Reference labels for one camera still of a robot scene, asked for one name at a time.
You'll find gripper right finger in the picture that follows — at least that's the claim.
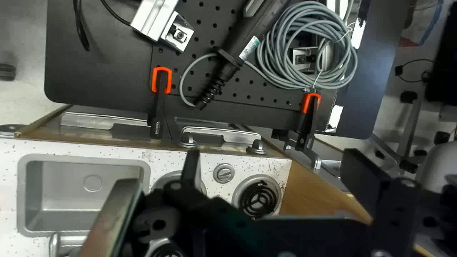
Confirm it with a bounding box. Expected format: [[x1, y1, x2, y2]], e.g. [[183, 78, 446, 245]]
[[340, 147, 423, 257]]

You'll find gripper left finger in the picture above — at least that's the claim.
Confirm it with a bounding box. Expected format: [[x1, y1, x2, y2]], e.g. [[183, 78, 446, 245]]
[[76, 177, 146, 257]]

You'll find grey toy sink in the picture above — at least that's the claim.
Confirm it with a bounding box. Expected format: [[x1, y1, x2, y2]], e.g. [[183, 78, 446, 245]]
[[17, 153, 153, 238]]

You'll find white speckled toy counter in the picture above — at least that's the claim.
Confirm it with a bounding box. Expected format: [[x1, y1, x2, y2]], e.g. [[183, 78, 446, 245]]
[[0, 135, 293, 257]]

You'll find grey round toy knob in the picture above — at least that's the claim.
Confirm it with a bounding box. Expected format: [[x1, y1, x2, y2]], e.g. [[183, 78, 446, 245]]
[[211, 161, 236, 185]]

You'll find black flat panel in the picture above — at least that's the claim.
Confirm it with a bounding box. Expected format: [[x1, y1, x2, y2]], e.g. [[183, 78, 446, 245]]
[[334, 0, 397, 141]]

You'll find black perforated pegboard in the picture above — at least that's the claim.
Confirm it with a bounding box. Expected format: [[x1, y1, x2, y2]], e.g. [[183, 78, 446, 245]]
[[43, 0, 340, 133]]

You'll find long aluminium extrusion bar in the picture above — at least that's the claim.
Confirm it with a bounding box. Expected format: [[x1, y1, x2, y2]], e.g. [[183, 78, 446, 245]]
[[129, 0, 196, 53]]

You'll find orange handled bar clamp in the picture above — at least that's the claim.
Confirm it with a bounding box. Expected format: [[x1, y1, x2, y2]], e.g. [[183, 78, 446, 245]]
[[110, 65, 226, 148], [283, 90, 326, 165]]

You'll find thin grey tool cable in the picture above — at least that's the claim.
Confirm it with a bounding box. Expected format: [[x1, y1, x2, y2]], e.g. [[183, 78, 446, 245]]
[[179, 51, 221, 108]]

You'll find coiled grey cable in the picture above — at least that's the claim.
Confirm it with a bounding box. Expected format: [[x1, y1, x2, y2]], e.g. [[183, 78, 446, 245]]
[[256, 0, 360, 91]]

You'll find black cable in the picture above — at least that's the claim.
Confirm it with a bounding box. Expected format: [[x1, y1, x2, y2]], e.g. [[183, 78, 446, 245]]
[[70, 0, 136, 53]]

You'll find black cylindrical tool handle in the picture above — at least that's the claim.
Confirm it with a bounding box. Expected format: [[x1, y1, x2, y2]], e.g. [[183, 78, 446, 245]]
[[194, 0, 290, 111]]

